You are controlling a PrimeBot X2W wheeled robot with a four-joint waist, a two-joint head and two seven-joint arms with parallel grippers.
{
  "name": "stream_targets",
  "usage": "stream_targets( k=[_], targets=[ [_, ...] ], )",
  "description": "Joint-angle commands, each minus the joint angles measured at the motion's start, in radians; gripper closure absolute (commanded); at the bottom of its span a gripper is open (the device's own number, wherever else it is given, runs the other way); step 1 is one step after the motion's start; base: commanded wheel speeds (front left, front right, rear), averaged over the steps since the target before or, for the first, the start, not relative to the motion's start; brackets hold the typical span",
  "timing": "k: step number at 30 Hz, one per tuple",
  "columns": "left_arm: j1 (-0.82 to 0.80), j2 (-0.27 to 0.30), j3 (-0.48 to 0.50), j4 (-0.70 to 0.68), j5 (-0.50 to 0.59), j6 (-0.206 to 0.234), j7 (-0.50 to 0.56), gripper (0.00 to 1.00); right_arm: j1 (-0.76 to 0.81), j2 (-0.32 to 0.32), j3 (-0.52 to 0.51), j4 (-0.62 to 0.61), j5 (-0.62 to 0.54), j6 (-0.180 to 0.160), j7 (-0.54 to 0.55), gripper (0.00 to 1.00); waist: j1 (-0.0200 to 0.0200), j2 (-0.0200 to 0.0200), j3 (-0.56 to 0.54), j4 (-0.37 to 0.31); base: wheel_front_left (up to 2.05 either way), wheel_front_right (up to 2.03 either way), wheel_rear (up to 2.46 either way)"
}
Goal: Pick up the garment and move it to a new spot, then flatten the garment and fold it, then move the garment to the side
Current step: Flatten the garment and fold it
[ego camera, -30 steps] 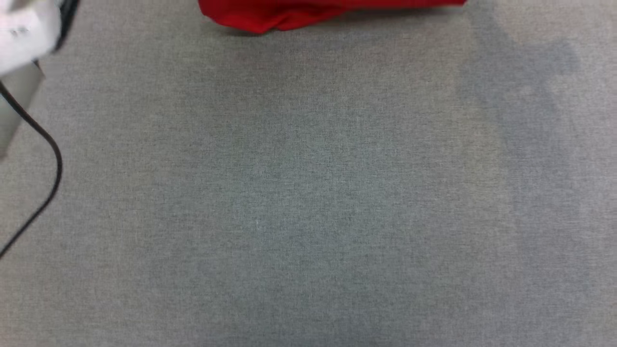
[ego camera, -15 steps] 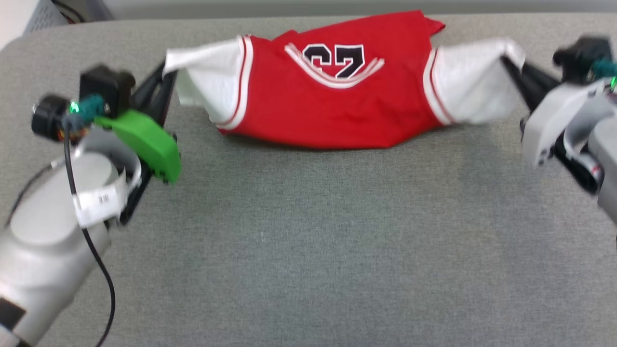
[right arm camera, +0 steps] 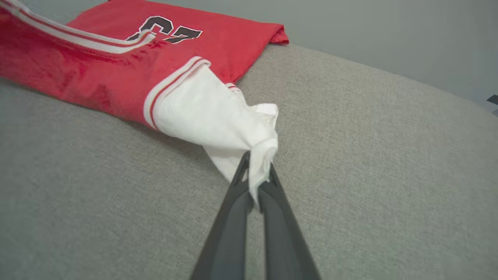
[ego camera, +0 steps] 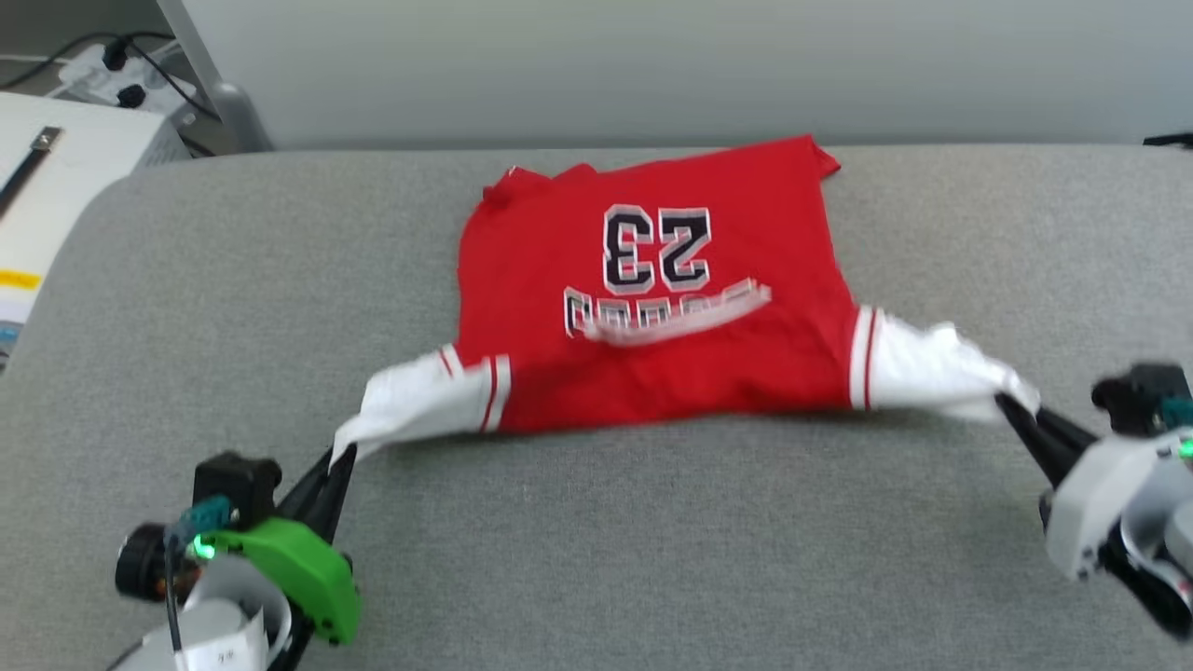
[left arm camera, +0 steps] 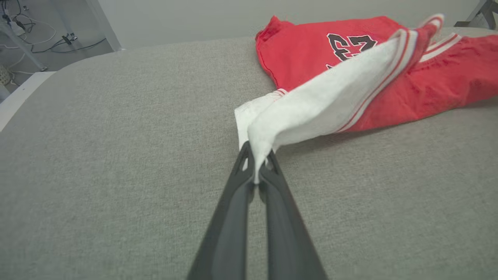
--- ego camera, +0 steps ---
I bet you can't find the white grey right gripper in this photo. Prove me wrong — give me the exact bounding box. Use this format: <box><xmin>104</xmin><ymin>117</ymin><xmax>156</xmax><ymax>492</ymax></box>
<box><xmin>992</xmin><ymin>392</ymin><xmax>1193</xmax><ymax>584</ymax></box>

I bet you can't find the grey metal frame post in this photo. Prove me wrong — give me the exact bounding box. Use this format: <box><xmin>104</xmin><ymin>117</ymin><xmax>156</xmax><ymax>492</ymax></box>
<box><xmin>156</xmin><ymin>0</ymin><xmax>274</xmax><ymax>153</ymax></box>

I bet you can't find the white power strip with cables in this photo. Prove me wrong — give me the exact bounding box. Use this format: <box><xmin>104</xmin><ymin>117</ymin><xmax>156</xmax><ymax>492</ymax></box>
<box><xmin>0</xmin><ymin>32</ymin><xmax>220</xmax><ymax>122</ymax></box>

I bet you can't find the black strap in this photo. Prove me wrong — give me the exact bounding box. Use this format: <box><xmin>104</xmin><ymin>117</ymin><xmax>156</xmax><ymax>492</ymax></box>
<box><xmin>0</xmin><ymin>125</ymin><xmax>65</xmax><ymax>222</ymax></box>

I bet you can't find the red jersey with white sleeves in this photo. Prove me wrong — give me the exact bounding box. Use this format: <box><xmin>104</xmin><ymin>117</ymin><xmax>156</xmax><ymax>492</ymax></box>
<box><xmin>331</xmin><ymin>135</ymin><xmax>1041</xmax><ymax>467</ymax></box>

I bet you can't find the white box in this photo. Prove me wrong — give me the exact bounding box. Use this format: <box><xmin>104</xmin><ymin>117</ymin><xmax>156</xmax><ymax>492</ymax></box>
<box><xmin>0</xmin><ymin>90</ymin><xmax>193</xmax><ymax>376</ymax></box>

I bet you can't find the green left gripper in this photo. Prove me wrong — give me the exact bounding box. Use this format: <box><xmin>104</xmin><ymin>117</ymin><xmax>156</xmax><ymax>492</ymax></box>
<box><xmin>191</xmin><ymin>444</ymin><xmax>363</xmax><ymax>647</ymax></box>

